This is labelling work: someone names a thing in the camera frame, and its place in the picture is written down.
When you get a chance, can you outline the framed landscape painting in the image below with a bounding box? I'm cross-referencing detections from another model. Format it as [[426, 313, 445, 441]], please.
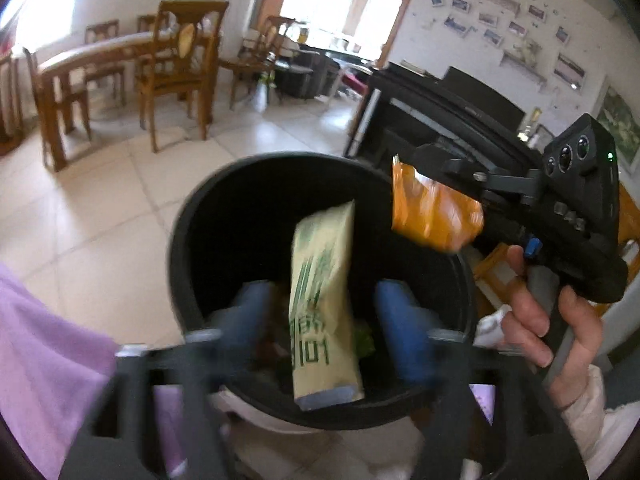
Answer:
[[595, 85, 640, 159]]

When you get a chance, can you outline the beige paper packet green print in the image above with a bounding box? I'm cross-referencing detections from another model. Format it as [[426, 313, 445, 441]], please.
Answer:
[[289, 200, 366, 411]]

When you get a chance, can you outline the orange snack packet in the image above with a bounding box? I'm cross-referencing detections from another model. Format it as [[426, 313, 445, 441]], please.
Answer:
[[391, 154, 485, 251]]

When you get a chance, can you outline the black trash bin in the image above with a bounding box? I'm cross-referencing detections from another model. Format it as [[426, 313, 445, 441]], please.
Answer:
[[167, 152, 478, 431]]

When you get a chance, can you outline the person's right hand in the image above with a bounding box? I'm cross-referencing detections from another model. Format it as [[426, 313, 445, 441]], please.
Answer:
[[500, 246, 606, 409]]

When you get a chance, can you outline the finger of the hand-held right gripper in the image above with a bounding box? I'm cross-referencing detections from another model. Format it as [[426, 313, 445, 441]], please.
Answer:
[[411, 142, 540, 197]]

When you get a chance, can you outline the dark sofa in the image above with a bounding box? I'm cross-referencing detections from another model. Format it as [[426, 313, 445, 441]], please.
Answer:
[[276, 45, 342, 104]]

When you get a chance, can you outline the purple cloth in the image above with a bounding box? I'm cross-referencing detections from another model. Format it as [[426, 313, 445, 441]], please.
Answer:
[[0, 260, 188, 480]]

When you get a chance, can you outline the green snack packet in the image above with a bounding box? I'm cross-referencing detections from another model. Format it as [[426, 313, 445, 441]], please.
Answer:
[[352, 322, 377, 362]]

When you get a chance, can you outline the red stool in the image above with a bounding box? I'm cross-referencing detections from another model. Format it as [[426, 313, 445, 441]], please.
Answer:
[[344, 67, 372, 97]]

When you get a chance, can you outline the white wall shelf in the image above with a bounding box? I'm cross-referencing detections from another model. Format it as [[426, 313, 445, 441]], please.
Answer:
[[500, 49, 549, 84]]

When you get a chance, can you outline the group of wall photos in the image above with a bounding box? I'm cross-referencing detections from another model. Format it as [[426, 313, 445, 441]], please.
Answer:
[[427, 0, 588, 93]]

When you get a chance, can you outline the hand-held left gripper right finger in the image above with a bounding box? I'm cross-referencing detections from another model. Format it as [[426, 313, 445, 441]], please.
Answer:
[[372, 280, 588, 480]]

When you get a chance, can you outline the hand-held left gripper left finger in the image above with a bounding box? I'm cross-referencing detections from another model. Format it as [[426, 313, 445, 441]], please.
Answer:
[[59, 280, 281, 480]]

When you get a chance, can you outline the black upright piano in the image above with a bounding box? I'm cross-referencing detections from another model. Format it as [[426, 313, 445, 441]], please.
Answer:
[[342, 60, 547, 198]]

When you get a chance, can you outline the smartphone with lit screen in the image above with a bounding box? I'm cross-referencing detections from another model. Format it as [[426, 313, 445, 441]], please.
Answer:
[[469, 382, 497, 424]]

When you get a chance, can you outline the white crumpled paper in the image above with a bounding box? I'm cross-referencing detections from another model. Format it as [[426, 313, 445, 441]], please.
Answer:
[[474, 305, 512, 349]]

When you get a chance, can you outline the wooden dining table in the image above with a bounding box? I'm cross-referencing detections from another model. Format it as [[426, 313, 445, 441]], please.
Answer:
[[37, 30, 166, 172]]

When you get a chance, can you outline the wooden chair with oval back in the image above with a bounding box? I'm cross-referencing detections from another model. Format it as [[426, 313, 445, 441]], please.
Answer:
[[134, 0, 231, 154]]

